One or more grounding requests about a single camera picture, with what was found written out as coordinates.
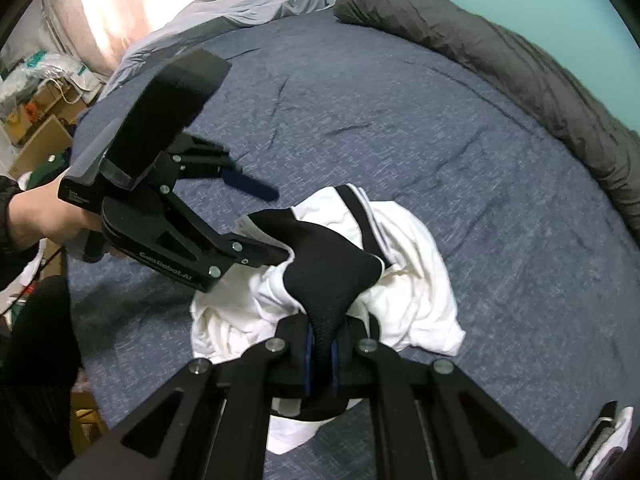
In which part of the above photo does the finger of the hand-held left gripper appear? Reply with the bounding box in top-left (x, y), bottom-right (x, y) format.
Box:
top-left (162, 187), bottom-right (297, 273)
top-left (170, 132), bottom-right (280, 202)

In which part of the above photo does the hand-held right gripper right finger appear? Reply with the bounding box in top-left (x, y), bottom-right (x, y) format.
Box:
top-left (330, 320), bottom-right (576, 480)

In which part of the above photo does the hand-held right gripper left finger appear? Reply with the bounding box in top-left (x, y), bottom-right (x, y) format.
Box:
top-left (62, 325), bottom-right (315, 480)

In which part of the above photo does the white shirt with black trim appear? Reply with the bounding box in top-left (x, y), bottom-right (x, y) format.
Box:
top-left (190, 184), bottom-right (467, 456)

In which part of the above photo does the stack of folded clothes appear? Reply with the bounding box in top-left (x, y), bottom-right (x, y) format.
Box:
top-left (567, 400), bottom-right (636, 480)

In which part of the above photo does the light grey blanket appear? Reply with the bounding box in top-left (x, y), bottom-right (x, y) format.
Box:
top-left (67, 0), bottom-right (331, 181)

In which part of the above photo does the pink curtain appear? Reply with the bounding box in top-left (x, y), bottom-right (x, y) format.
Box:
top-left (40, 0), bottom-right (278, 76)

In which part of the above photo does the cardboard box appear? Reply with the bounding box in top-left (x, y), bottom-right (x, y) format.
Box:
top-left (10, 115), bottom-right (76, 177)

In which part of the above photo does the person's dark clothing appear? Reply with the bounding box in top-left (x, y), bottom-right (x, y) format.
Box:
top-left (0, 275), bottom-right (85, 480)

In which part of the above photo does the dark grey rolled duvet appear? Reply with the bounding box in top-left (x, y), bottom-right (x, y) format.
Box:
top-left (332, 0), bottom-right (640, 241)

